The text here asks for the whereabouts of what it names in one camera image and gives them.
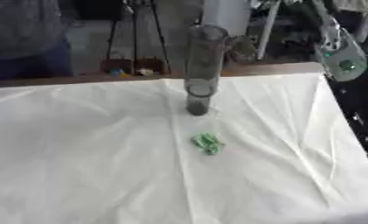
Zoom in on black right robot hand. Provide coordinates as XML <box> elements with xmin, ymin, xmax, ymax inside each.
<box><xmin>325</xmin><ymin>59</ymin><xmax>368</xmax><ymax>177</ymax></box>

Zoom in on tall clear glass vase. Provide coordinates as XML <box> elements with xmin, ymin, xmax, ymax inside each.
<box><xmin>182</xmin><ymin>24</ymin><xmax>233</xmax><ymax>117</ymax></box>

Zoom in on green artificial leaf sprig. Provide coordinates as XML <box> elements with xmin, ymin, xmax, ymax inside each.
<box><xmin>190</xmin><ymin>132</ymin><xmax>226</xmax><ymax>156</ymax></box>

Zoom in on brown box with coloured toys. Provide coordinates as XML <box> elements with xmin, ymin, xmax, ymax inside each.
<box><xmin>99</xmin><ymin>58</ymin><xmax>171</xmax><ymax>78</ymax></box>

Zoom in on black tripod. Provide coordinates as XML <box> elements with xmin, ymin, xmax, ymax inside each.
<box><xmin>104</xmin><ymin>0</ymin><xmax>173</xmax><ymax>74</ymax></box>

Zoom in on person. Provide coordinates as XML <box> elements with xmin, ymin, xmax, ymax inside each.
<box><xmin>0</xmin><ymin>0</ymin><xmax>77</xmax><ymax>81</ymax></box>

